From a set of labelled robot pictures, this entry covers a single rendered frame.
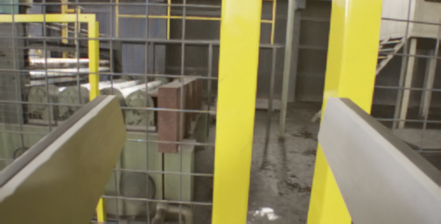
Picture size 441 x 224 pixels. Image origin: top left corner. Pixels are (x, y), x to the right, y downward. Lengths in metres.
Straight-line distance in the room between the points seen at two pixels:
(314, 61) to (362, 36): 11.60
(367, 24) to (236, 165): 0.25
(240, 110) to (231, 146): 0.05
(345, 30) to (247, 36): 0.13
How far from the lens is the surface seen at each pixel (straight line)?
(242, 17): 0.30
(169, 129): 2.04
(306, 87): 11.87
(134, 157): 2.34
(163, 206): 2.31
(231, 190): 0.34
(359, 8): 0.35
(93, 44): 1.84
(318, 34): 12.08
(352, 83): 0.34
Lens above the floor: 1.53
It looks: 8 degrees down
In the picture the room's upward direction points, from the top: 3 degrees clockwise
